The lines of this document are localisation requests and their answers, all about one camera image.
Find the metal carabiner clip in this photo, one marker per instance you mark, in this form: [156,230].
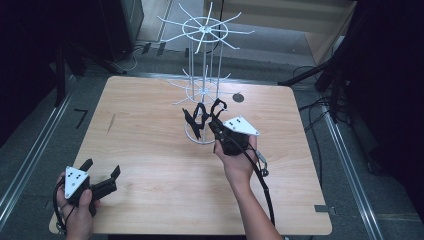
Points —
[262,161]

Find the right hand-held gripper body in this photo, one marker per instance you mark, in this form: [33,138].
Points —
[238,133]

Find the round dark table grommet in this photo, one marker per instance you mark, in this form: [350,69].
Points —
[238,97]

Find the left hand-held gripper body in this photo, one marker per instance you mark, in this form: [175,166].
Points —
[74,181]

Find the light wooden furniture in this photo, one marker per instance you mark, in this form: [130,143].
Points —
[283,15]

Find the dark cabinet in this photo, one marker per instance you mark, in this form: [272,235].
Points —
[123,26]

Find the metal floor rail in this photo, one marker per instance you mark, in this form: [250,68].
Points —
[33,156]
[350,173]

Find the black metal stand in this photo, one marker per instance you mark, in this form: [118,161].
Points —
[303,76]
[60,83]

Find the grey tape piece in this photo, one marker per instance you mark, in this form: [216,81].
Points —
[321,208]

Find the person's left hand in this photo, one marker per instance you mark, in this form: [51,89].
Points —
[79,220]

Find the dark curtain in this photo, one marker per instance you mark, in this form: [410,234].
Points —
[26,50]
[390,83]

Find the person's right hand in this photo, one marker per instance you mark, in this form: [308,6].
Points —
[238,166]

